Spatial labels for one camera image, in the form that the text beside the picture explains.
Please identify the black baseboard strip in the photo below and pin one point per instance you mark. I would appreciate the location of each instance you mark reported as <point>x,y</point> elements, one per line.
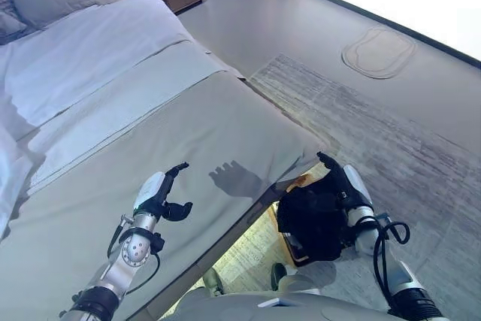
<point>376,16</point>

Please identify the brown wicker basket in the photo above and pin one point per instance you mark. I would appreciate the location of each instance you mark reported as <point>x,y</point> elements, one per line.
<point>302,180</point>

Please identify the black garment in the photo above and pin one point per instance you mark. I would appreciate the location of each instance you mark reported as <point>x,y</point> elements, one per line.
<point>312,219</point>

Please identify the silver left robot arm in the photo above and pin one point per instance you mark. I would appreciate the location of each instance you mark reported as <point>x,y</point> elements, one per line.
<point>133,253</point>

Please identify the grey robot torso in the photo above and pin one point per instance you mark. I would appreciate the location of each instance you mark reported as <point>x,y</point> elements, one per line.
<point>300,311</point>

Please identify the white duvet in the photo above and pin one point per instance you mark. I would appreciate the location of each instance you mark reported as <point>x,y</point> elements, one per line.
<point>94,54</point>

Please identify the small beige floor mat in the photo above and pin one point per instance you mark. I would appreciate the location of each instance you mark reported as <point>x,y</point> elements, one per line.
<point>376,54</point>

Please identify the beige bed cover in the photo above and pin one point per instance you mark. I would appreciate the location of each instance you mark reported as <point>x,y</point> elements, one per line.
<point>225,129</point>

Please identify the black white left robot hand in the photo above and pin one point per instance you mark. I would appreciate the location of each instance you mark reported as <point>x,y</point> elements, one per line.
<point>150,191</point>

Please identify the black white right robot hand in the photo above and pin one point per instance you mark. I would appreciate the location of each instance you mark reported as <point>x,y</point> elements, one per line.
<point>355,185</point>

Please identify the large grey striped rug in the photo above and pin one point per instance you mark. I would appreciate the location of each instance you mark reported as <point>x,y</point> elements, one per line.
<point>394,148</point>

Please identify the white blue chest tag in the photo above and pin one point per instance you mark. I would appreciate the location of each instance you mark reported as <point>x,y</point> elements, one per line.
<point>278,303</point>

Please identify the grey patterned cushion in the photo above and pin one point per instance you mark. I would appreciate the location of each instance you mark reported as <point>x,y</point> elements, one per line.
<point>9,16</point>

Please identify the silver left robot leg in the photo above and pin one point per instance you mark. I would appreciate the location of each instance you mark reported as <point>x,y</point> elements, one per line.
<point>212,279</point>

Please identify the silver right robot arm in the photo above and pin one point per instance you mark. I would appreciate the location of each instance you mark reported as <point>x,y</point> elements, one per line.
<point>406,283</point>

